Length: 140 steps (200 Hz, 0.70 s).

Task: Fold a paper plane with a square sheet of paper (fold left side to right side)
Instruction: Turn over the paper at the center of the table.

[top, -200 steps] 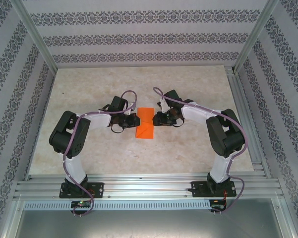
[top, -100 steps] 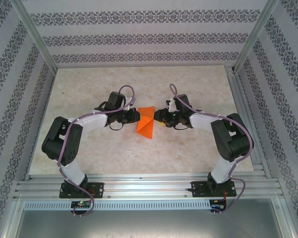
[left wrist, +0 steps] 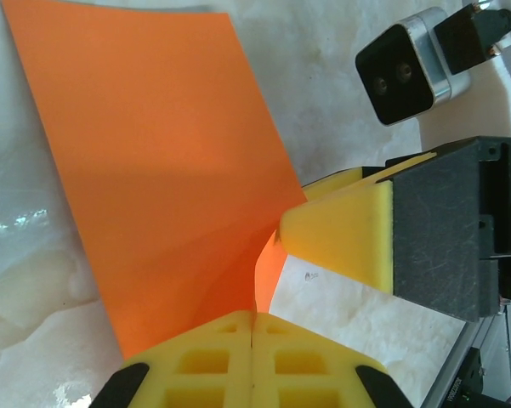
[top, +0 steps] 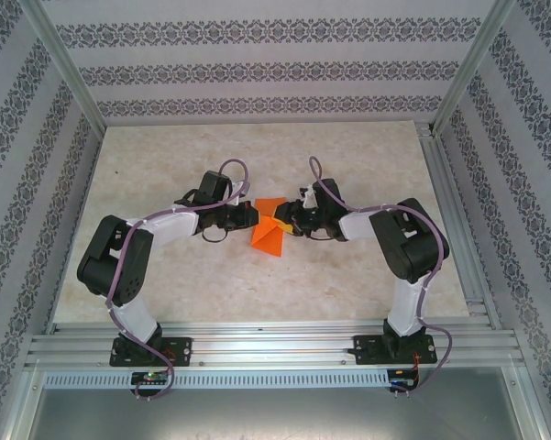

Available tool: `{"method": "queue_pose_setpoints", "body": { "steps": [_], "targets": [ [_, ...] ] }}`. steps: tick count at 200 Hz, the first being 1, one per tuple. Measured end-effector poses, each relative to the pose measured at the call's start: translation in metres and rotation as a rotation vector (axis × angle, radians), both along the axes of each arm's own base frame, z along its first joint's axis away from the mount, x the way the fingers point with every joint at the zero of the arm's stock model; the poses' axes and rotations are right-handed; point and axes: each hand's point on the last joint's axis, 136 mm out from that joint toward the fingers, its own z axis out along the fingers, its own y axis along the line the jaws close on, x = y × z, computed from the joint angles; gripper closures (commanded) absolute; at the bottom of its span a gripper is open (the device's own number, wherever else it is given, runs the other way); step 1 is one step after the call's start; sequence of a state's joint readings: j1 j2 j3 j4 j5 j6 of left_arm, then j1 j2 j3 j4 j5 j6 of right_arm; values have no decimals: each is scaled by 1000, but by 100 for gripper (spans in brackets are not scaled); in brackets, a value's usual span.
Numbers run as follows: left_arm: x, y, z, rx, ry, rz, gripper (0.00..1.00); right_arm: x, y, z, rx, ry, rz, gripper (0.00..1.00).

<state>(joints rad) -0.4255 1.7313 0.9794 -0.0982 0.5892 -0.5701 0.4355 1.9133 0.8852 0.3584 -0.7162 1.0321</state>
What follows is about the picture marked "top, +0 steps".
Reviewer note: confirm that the aluminium side rail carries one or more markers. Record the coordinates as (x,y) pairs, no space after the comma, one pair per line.
(458,183)

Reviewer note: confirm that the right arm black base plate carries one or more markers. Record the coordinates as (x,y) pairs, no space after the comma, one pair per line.
(369,350)

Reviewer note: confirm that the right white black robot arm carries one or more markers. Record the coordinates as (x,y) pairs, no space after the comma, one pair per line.
(408,243)

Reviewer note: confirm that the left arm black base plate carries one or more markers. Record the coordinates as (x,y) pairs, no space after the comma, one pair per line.
(179,350)

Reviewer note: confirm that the aluminium frame post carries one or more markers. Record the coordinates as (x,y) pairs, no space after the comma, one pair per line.
(474,64)
(64,64)

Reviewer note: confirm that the grey metal sheet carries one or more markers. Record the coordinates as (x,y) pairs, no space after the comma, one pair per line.
(275,414)

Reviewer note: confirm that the orange cloth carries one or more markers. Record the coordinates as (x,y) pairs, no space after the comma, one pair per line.
(268,240)

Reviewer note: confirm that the aluminium mounting rail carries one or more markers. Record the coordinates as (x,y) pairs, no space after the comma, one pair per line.
(275,341)

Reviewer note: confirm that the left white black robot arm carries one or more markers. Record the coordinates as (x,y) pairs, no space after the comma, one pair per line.
(119,261)

